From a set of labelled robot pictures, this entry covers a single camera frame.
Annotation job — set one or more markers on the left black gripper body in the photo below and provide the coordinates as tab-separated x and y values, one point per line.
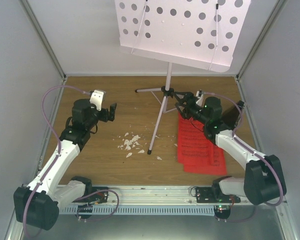
105	117

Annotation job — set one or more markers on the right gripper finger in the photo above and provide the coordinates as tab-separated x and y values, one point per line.
183	96
183	109

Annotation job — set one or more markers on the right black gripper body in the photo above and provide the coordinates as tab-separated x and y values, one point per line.
195	112

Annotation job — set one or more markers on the red sheet music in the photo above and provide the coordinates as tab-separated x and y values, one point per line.
207	160
189	137

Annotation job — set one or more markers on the black metronome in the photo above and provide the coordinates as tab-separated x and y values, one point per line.
230	116

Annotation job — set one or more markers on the white tripod music stand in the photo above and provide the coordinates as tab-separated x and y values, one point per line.
201	34

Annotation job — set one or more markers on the clear plastic metronome cover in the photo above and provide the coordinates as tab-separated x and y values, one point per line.
241	106

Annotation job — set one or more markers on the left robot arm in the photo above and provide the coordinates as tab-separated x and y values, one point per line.
39	203

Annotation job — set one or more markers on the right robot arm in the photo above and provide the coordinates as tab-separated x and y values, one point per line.
263	181

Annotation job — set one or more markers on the white debris pile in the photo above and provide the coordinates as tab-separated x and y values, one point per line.
129	144

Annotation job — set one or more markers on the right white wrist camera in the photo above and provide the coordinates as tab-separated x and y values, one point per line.
199	97

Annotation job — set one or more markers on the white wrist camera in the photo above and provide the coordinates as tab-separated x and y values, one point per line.
97	98
199	97

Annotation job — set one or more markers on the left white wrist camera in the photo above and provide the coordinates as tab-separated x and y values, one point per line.
97	98

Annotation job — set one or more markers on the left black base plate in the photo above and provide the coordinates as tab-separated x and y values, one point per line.
97	198

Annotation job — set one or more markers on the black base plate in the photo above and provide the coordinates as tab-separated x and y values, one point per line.
97	198
213	195

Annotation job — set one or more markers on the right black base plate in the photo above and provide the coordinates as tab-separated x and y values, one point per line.
213	195

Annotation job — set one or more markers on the aluminium rail with cable duct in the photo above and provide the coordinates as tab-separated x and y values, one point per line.
150	200

